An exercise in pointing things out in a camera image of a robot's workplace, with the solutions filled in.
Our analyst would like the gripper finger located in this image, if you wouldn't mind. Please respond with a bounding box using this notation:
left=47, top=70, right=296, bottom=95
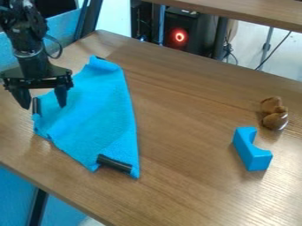
left=53, top=84, right=70, bottom=109
left=7, top=87, right=34, bottom=110

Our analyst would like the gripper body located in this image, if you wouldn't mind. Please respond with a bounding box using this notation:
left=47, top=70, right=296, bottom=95
left=0, top=49, right=76, bottom=91

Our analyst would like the blue cloth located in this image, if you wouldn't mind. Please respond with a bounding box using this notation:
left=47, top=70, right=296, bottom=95
left=30, top=55, right=142, bottom=180

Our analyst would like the black computer tower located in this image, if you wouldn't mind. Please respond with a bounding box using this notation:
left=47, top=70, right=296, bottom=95
left=162, top=6, right=220, bottom=57

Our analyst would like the blue arch block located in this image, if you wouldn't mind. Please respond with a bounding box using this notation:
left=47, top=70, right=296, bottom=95
left=230, top=126, right=274, bottom=172

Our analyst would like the wooden desk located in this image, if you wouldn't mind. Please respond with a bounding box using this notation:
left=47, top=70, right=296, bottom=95
left=142, top=0, right=302, bottom=34

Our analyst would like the brown toy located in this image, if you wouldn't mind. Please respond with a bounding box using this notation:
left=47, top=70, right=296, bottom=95
left=259, top=95, right=291, bottom=131

